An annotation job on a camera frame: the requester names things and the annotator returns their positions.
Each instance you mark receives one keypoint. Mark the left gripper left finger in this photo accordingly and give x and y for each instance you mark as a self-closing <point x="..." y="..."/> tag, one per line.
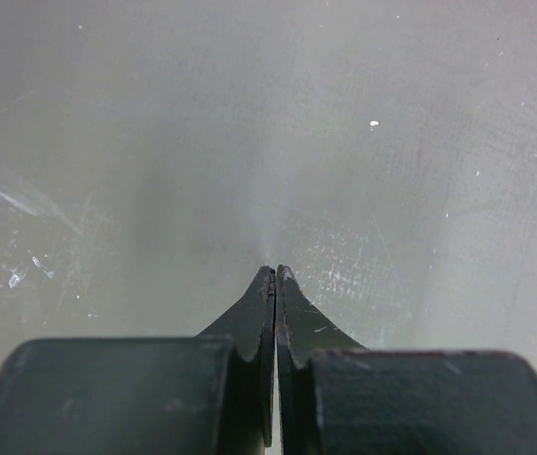
<point x="249" y="325"/>

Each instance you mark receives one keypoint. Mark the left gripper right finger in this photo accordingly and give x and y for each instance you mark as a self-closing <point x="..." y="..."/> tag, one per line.
<point x="300" y="330"/>

